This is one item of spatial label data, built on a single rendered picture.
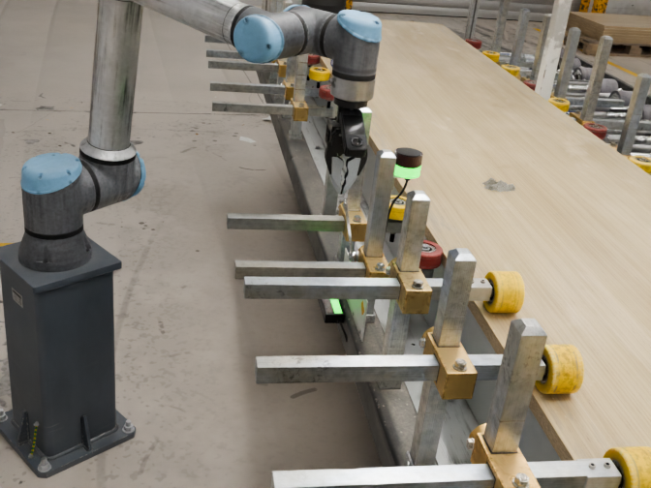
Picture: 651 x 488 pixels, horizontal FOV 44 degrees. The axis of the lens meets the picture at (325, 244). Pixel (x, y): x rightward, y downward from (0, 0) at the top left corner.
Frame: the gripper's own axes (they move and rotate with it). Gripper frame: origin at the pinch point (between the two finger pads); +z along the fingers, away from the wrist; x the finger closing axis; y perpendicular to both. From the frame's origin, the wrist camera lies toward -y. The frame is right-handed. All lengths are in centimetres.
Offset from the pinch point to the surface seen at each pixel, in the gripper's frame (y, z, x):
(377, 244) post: -4.8, 10.6, -8.3
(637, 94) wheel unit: 82, -4, -115
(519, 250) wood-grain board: -6.3, 10.5, -41.0
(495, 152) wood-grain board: 59, 11, -59
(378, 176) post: -4.8, -5.3, -6.3
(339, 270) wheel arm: -8.6, 15.2, 0.3
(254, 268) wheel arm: -8.6, 15.0, 18.7
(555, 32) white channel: 128, -13, -103
